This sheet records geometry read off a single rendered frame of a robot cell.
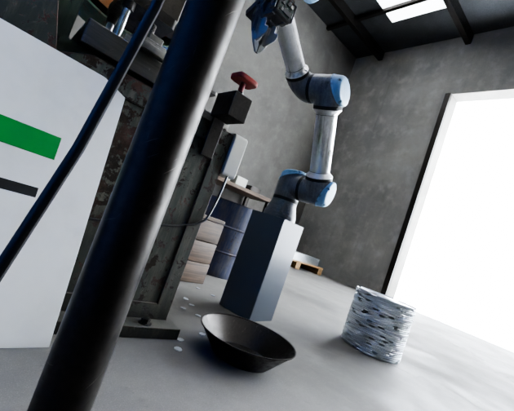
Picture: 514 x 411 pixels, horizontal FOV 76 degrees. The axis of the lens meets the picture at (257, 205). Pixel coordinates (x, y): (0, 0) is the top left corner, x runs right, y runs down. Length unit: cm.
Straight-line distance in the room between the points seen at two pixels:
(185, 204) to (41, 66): 46
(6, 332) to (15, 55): 53
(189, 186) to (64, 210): 34
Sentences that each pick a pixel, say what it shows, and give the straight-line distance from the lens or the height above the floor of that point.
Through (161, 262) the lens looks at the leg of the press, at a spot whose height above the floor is 19.
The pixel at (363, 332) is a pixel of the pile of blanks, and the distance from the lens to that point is 172.
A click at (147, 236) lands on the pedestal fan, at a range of 26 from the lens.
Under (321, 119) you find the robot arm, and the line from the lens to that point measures 138.
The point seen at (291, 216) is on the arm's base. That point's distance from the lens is 147.
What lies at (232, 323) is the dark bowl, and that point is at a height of 5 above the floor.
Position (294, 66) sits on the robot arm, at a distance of 138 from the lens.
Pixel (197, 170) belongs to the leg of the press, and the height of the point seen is 48.
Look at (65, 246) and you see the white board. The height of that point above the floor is 20.
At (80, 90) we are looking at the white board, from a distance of 86.
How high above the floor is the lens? 38
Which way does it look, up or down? 4 degrees up
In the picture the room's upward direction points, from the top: 20 degrees clockwise
